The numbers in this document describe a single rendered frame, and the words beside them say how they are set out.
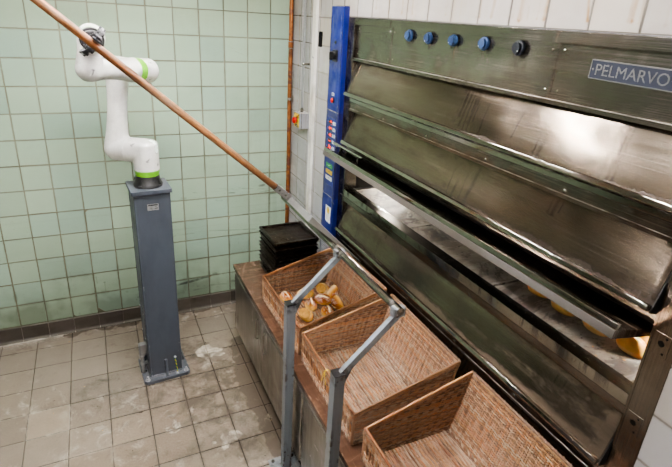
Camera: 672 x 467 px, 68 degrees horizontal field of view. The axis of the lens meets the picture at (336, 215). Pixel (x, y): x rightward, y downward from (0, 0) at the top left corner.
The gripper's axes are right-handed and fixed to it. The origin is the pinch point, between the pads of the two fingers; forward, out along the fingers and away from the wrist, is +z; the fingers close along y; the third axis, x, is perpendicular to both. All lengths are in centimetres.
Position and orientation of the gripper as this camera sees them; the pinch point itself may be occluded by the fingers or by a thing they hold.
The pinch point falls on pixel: (93, 44)
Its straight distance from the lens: 209.1
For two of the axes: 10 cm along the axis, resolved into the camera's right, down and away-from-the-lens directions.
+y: -6.4, 7.7, 0.1
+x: -6.4, -5.2, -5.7
